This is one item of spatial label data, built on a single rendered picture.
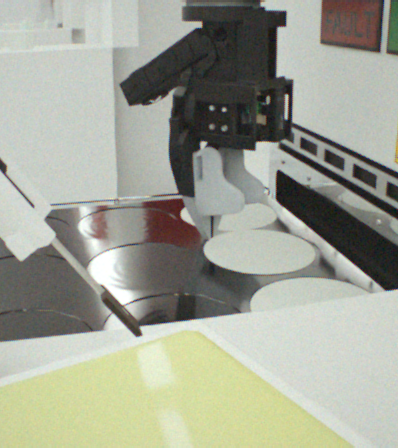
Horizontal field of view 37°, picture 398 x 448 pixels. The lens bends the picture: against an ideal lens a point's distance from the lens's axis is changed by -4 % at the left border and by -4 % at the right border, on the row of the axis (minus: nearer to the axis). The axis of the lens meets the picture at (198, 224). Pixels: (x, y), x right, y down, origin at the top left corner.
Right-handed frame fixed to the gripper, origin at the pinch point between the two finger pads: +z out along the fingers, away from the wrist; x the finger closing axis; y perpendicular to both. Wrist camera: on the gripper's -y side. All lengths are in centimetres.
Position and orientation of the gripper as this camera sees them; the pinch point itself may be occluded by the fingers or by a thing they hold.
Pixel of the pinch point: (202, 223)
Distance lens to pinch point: 57.6
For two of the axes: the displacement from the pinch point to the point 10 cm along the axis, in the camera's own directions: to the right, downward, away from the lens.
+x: 5.5, -2.9, 7.8
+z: 0.0, 9.4, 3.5
